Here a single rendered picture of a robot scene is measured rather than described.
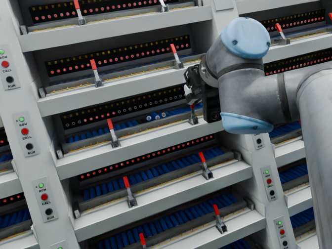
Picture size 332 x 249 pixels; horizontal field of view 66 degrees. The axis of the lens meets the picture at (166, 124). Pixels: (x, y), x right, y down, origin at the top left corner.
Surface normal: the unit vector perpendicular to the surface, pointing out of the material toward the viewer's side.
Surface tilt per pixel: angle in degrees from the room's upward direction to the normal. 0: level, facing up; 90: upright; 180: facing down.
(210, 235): 19
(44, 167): 90
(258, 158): 90
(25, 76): 90
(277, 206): 90
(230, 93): 72
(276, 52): 109
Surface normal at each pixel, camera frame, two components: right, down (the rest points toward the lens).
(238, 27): 0.22, -0.29
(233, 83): -0.55, -0.15
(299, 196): -0.16, -0.92
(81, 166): 0.33, 0.29
